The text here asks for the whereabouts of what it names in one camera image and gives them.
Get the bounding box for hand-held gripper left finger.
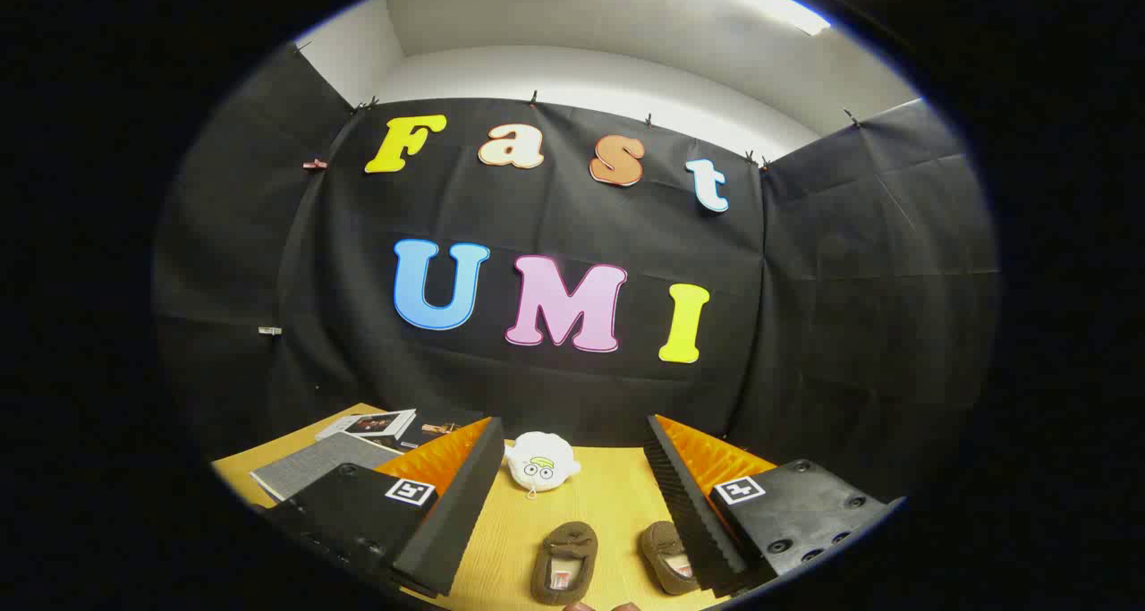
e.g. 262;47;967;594
265;417;507;599

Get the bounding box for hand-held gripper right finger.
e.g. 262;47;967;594
644;414;906;596

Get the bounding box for brown fuzzy shoe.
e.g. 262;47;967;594
530;522;599;606
640;521;704;596

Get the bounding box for grey fabric storage box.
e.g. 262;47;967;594
250;432;405;504

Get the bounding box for white plush face toy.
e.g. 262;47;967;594
504;431;582;501

